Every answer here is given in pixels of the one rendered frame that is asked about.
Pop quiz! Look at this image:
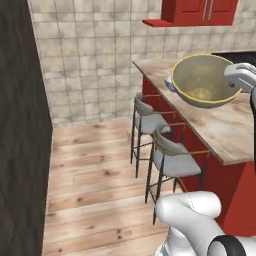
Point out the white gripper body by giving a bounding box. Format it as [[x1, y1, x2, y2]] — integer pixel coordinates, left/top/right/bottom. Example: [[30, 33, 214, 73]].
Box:
[[223, 62, 256, 94]]

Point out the olive bowl with yellow rim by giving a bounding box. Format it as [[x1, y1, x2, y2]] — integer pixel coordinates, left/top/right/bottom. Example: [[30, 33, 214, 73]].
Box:
[[170, 53, 243, 109]]

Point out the red counter with wooden top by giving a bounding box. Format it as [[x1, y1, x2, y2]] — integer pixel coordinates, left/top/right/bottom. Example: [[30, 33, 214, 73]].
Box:
[[132, 58, 256, 238]]

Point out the blue and white bowl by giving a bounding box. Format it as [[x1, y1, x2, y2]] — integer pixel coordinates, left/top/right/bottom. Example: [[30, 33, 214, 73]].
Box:
[[164, 74, 178, 93]]

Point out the grey stool with black legs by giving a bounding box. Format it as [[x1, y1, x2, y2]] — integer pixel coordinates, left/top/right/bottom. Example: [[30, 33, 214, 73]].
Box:
[[144, 124, 212, 226], [129, 92, 178, 179]]

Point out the dark wooden tall cabinet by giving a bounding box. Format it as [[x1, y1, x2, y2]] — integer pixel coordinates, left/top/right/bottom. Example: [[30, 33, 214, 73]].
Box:
[[0, 0, 54, 256]]

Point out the black hob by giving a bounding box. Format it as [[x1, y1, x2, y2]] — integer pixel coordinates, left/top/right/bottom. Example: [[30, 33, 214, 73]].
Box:
[[211, 50, 256, 66]]

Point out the red wall cabinet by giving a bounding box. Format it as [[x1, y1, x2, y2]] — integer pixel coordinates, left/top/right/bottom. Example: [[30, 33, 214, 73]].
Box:
[[160, 0, 240, 27]]

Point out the red wall shelf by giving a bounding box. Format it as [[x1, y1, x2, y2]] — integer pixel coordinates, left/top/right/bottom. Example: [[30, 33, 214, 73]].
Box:
[[142, 18, 175, 28]]

